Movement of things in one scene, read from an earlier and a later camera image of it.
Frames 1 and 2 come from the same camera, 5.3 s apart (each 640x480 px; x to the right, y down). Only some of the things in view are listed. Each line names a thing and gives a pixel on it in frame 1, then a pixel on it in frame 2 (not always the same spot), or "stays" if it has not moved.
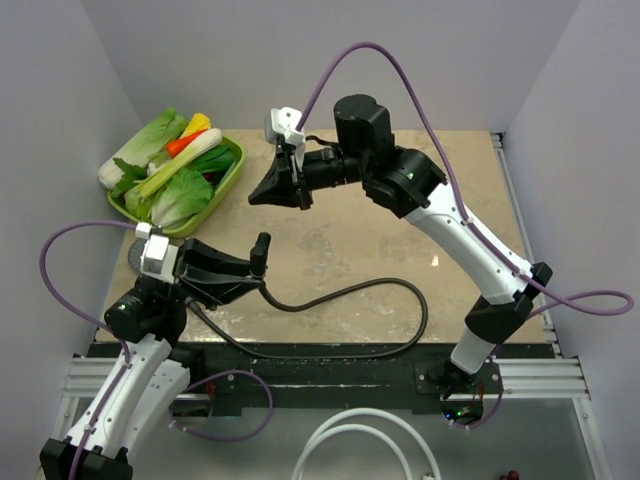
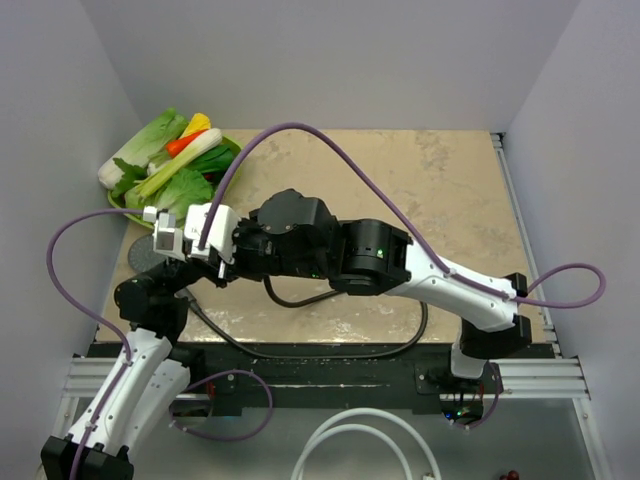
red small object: (512, 475) stays
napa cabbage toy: (146, 145) stays
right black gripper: (282, 185) -> (240, 265)
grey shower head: (135, 253) stays
